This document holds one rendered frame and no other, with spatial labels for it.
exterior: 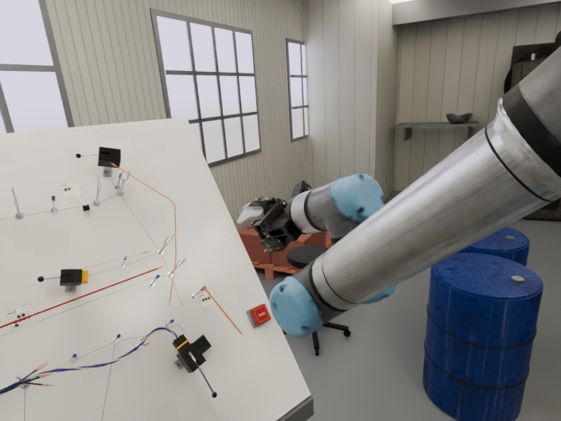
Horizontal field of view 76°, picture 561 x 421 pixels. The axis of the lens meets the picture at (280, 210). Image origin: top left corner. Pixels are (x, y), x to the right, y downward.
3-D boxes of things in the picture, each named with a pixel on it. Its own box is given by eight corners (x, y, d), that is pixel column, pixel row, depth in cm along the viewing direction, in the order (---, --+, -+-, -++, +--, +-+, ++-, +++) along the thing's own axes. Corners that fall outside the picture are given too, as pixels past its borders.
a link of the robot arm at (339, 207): (363, 233, 50) (343, 175, 50) (314, 242, 59) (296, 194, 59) (396, 216, 55) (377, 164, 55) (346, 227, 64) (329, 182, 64)
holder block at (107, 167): (75, 159, 105) (76, 142, 98) (117, 164, 110) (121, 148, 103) (74, 173, 103) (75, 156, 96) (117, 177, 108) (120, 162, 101)
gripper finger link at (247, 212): (221, 216, 77) (250, 220, 71) (238, 199, 81) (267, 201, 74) (228, 227, 79) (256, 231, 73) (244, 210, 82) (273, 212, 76)
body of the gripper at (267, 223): (243, 227, 71) (276, 216, 61) (268, 200, 76) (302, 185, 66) (268, 255, 73) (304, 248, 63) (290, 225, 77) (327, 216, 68)
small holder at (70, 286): (39, 275, 89) (37, 266, 83) (81, 274, 93) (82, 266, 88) (37, 293, 87) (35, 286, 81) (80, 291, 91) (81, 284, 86)
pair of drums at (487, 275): (543, 337, 255) (563, 231, 230) (511, 448, 178) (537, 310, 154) (445, 306, 297) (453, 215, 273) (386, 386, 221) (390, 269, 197)
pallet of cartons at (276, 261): (285, 232, 476) (284, 200, 463) (345, 240, 438) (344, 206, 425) (234, 271, 379) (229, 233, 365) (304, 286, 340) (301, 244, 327)
